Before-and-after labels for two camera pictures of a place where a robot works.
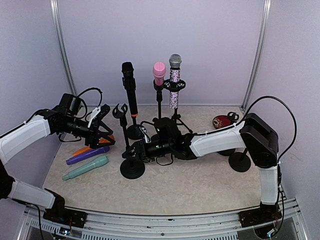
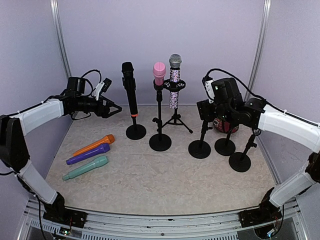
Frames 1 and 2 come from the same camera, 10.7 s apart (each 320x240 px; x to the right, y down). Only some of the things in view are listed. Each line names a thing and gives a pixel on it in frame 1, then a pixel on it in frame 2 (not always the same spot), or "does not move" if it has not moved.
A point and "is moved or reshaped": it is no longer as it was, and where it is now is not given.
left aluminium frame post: (54, 4) does not move
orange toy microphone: (102, 141) does not move
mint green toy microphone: (99, 161) does not move
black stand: (240, 162) does not move
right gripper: (141, 154) -> (205, 114)
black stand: (130, 169) is moved or reshaped
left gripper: (92, 137) -> (105, 113)
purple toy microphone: (87, 155) does not move
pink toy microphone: (159, 72) does not move
